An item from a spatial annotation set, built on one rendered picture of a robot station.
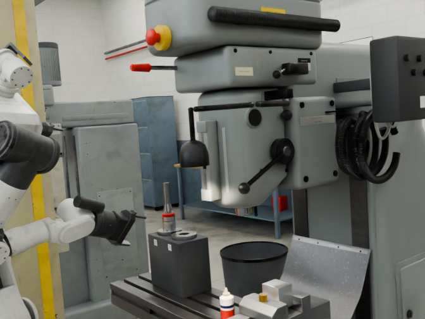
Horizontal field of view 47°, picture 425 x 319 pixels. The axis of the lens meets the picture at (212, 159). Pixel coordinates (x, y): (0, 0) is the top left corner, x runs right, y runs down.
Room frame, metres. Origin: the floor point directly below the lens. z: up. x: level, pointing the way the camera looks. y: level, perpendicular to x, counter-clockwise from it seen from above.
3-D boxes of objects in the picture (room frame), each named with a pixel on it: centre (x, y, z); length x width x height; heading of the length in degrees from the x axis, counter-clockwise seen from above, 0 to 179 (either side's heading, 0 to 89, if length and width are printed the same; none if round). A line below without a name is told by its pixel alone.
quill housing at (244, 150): (1.37, -0.08, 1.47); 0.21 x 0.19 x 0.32; 38
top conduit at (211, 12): (1.27, -0.20, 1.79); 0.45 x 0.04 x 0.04; 128
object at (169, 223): (1.76, 0.17, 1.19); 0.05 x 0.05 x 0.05
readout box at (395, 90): (1.29, -0.52, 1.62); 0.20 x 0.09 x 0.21; 128
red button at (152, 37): (1.21, 0.12, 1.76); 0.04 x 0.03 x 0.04; 38
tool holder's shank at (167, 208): (1.76, 0.17, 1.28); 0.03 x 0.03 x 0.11
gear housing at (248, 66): (1.39, -0.11, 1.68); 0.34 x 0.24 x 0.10; 128
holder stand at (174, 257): (1.72, 0.15, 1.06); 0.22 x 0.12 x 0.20; 35
